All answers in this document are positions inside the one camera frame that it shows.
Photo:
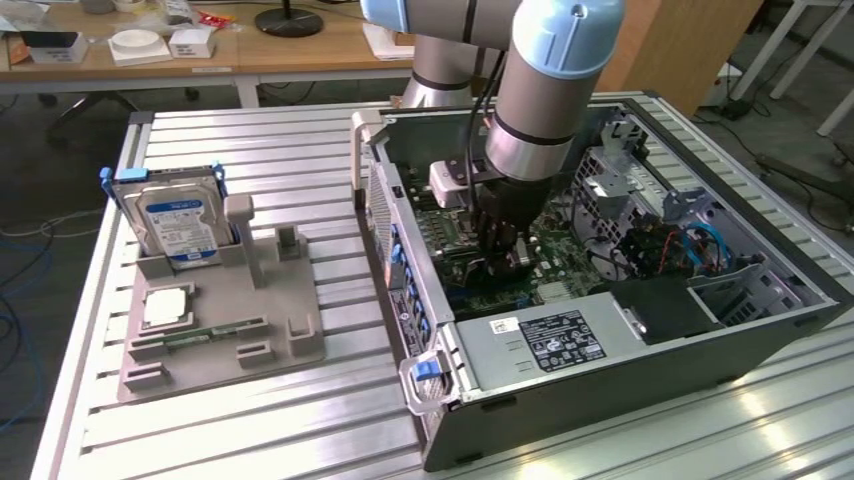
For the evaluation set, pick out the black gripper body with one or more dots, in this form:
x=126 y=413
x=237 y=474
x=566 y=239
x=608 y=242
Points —
x=514 y=200

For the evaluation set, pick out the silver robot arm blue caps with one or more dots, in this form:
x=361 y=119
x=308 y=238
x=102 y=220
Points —
x=548 y=90

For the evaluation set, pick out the black RAM stick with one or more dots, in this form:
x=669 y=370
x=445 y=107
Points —
x=457 y=255

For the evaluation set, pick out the green motherboard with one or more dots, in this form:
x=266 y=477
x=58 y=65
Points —
x=568 y=235

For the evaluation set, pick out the small silver chipset heatsink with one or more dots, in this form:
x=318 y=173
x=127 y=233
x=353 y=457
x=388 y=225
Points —
x=553 y=292

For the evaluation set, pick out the silver metal drive cage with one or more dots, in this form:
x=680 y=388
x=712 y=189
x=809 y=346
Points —
x=614 y=192

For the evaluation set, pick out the black case fan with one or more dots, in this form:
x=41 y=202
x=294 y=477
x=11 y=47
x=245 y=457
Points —
x=644 y=250

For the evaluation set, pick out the grey power supply unit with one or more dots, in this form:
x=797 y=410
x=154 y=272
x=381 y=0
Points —
x=534 y=350

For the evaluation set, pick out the black plastic air shroud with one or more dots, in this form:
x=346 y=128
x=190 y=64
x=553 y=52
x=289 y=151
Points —
x=661 y=310

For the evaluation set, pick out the grey plastic parts rack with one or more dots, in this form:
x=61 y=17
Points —
x=281 y=300

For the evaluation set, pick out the black open PC case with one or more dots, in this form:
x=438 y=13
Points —
x=601 y=400

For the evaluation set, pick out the white paper stack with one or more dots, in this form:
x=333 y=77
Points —
x=388 y=47

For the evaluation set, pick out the brown cardboard box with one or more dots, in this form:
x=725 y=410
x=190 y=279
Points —
x=404 y=39

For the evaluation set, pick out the black power adapter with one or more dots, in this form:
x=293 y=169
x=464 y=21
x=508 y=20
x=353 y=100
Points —
x=736 y=110

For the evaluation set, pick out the metal disk bay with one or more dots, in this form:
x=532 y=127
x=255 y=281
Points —
x=741 y=300

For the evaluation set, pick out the wooden desk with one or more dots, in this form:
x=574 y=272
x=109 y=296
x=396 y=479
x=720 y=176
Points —
x=321 y=55
x=101 y=72

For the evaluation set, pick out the black floor stand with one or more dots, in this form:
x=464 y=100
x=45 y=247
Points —
x=808 y=175

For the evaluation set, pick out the green RAM stick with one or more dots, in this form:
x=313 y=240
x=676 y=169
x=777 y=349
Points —
x=214 y=334

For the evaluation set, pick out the hard disk in blue caddy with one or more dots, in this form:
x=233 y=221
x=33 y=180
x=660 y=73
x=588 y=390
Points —
x=174 y=225

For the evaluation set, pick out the black round lamp base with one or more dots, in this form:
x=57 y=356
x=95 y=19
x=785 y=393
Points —
x=289 y=22

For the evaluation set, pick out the silver CPU chip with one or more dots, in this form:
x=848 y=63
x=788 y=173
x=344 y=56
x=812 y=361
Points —
x=166 y=306

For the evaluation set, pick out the red packet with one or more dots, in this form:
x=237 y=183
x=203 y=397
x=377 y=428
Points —
x=217 y=21

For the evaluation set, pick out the white labelled cardboard box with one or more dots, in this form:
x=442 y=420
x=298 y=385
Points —
x=193 y=44

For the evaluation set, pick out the black chair base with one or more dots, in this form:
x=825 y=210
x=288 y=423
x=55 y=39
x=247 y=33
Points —
x=81 y=110

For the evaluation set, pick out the white tape roll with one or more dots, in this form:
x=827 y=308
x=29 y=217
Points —
x=130 y=5

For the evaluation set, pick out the grey cup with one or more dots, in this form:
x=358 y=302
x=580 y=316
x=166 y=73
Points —
x=98 y=6

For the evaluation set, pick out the white box with black top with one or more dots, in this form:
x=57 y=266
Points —
x=54 y=45

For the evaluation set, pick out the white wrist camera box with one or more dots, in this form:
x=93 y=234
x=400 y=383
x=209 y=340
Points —
x=450 y=185

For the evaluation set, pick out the white table frame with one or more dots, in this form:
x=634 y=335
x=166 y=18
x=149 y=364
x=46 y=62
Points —
x=776 y=50

